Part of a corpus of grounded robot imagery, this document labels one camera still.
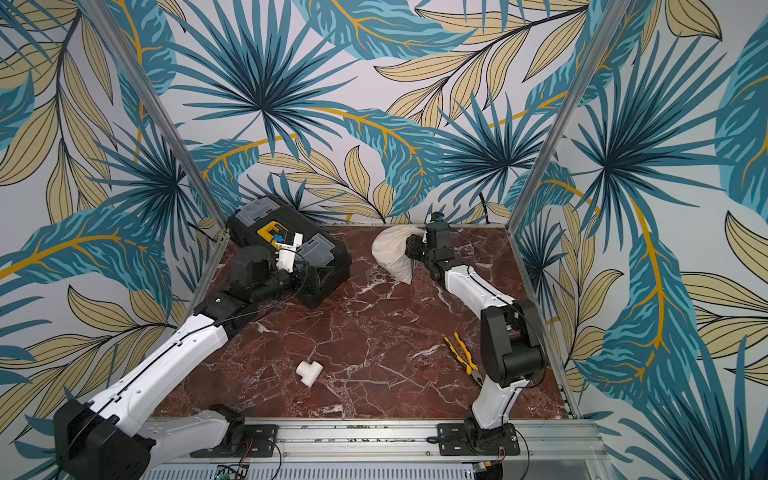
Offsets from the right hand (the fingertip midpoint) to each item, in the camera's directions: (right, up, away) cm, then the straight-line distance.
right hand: (389, 245), depth 91 cm
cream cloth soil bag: (0, -1, +6) cm, 6 cm away
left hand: (-18, -7, -17) cm, 25 cm away
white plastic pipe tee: (-22, -35, -10) cm, 42 cm away
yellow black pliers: (+22, -35, -7) cm, 42 cm away
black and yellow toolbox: (-41, +8, +5) cm, 42 cm away
